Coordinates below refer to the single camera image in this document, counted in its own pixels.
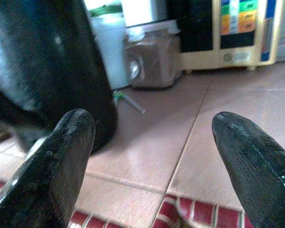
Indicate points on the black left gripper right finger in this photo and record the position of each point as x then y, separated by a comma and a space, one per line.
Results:
259, 175

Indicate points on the translucent grey container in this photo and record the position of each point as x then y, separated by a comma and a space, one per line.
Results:
142, 12

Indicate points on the black kettle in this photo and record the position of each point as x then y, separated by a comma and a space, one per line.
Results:
50, 59

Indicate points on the beige black water ionizer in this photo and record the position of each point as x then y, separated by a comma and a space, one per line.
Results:
228, 54

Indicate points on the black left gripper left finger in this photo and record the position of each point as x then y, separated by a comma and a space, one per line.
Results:
45, 180

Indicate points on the jar of brown powder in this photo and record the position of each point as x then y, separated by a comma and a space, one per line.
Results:
154, 61

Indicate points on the white jug green lid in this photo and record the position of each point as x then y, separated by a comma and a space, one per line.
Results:
111, 47

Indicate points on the green white training chopsticks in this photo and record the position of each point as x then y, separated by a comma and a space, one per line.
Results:
135, 106

